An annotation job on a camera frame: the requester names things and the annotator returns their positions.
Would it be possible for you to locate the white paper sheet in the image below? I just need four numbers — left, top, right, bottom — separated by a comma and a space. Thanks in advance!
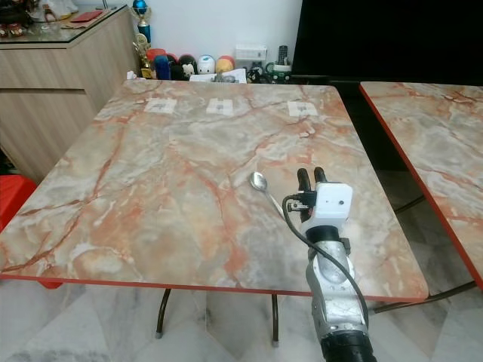
189, 69, 248, 84

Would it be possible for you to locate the black screen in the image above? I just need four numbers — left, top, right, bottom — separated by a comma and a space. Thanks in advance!
291, 0, 483, 83

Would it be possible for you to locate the marble table with red edge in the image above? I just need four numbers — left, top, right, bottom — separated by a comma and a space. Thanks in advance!
358, 81, 483, 292

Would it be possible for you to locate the dark metal table leg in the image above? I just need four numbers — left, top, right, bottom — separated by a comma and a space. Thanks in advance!
270, 294, 280, 348
374, 281, 478, 314
155, 288, 171, 339

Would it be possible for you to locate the dark ornament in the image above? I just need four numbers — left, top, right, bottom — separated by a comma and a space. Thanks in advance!
0, 0, 38, 38

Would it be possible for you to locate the wooden cabinet with glass top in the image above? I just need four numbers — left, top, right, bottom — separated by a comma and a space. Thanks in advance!
0, 5, 141, 183

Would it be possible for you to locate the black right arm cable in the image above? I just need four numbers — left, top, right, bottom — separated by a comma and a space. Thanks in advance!
282, 194, 371, 327

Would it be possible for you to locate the silver metal spoon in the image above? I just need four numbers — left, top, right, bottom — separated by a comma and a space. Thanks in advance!
250, 171, 291, 219

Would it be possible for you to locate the white paper label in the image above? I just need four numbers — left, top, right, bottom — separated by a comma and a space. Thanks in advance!
288, 101, 318, 118
206, 99, 234, 116
145, 98, 176, 115

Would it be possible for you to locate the white round toy figure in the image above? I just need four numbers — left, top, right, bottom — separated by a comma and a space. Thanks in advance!
198, 54, 216, 75

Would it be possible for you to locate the white wall socket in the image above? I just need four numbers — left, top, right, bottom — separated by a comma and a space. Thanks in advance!
235, 46, 267, 61

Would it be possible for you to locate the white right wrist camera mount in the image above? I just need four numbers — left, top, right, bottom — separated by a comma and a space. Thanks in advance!
312, 182, 354, 225

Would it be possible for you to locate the flat red box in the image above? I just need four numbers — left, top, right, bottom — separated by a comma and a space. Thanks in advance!
72, 10, 104, 23

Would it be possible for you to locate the blue trophy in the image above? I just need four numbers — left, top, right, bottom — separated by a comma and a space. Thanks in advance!
131, 0, 152, 44

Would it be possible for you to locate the orange round toy figure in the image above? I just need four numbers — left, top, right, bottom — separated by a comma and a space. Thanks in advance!
216, 55, 235, 74

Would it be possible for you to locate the green cup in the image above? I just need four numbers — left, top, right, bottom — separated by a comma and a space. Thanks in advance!
264, 63, 294, 83

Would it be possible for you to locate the black round toy figure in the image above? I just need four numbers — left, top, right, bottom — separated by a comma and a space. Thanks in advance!
171, 54, 197, 81

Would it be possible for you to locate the gold trophy figurine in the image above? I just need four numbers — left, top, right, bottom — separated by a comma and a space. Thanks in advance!
133, 34, 156, 79

